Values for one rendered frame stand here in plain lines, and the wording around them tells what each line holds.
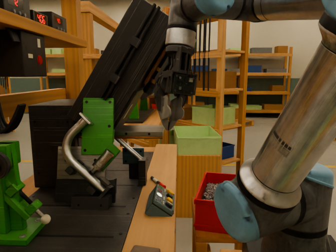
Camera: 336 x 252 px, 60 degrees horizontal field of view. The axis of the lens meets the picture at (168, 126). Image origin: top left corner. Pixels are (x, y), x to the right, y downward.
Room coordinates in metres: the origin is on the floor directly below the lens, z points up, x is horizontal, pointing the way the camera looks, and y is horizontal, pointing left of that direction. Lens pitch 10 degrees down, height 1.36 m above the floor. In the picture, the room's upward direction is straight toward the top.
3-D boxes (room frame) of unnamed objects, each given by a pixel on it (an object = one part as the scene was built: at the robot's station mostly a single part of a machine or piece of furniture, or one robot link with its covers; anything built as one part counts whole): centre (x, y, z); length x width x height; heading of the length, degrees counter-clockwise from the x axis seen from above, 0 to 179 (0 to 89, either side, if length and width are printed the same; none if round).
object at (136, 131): (1.24, 0.21, 1.11); 0.39 x 0.16 x 0.03; 88
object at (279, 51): (9.46, -2.24, 1.12); 3.16 x 0.54 x 2.24; 87
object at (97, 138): (1.09, 0.26, 1.17); 0.13 x 0.12 x 0.20; 178
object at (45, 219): (0.78, 0.37, 0.96); 0.06 x 0.03 x 0.06; 88
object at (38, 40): (1.06, 0.53, 1.42); 0.17 x 0.12 x 0.15; 178
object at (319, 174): (0.60, -0.29, 1.11); 0.13 x 0.12 x 0.14; 117
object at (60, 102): (1.28, 0.45, 1.07); 0.30 x 0.18 x 0.34; 178
